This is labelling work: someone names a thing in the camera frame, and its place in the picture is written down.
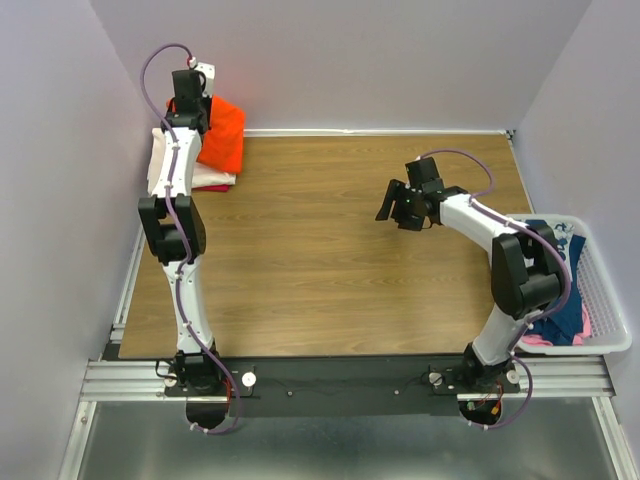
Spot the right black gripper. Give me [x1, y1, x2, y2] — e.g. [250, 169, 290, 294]
[373, 179, 424, 233]

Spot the orange t shirt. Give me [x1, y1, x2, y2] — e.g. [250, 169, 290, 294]
[197, 96, 245, 174]

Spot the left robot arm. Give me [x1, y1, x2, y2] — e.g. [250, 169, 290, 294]
[138, 66, 222, 395]

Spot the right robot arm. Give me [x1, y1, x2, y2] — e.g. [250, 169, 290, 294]
[376, 155, 572, 392]

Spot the folded white t shirt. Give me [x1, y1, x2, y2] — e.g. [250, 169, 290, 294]
[146, 127, 237, 195]

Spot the folded red t shirt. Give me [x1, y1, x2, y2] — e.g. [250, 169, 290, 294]
[193, 185, 232, 193]

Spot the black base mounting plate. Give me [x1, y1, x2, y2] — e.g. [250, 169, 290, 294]
[156, 353, 520, 429]

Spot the pink t shirt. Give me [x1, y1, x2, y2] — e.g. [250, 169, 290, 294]
[521, 305, 592, 347]

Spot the navy patterned t shirt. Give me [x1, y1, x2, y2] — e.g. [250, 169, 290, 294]
[519, 215, 587, 347]

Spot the white plastic basket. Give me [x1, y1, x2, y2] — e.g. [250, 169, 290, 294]
[512, 214, 632, 356]

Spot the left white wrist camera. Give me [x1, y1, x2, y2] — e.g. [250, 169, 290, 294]
[187, 56, 216, 98]

